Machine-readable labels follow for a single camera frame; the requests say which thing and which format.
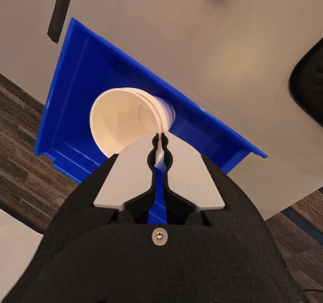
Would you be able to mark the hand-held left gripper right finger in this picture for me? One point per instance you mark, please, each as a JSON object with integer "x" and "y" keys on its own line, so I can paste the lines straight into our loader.
{"x": 194, "y": 179}

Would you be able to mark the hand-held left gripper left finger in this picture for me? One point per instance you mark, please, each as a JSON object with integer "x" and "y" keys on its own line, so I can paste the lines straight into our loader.
{"x": 126, "y": 179}

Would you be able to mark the blue plastic bin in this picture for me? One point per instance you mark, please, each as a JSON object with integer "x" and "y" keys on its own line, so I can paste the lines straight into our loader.
{"x": 75, "y": 81}

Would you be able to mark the white low cabinet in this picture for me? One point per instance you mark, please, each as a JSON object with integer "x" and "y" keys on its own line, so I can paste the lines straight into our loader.
{"x": 15, "y": 245}

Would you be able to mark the black textured wrist pad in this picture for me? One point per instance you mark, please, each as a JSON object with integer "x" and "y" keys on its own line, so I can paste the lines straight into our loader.
{"x": 310, "y": 86}

